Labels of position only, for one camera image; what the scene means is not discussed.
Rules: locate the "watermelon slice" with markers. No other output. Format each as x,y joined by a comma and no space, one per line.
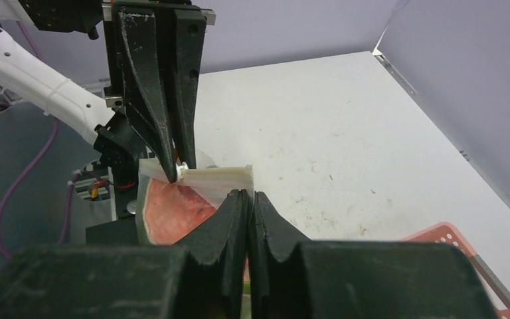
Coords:
171,211

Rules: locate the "clear zip top bag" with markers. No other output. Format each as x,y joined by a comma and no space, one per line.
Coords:
212,284

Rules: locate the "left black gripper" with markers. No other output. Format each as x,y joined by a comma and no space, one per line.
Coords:
149,44

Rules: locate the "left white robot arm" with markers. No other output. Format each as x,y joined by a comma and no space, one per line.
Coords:
101,121

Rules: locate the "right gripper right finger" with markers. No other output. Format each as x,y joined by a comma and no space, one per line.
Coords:
292,276

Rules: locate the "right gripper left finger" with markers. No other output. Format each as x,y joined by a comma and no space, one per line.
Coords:
93,281

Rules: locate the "pink plastic basket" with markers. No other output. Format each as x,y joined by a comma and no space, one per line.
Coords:
447,233

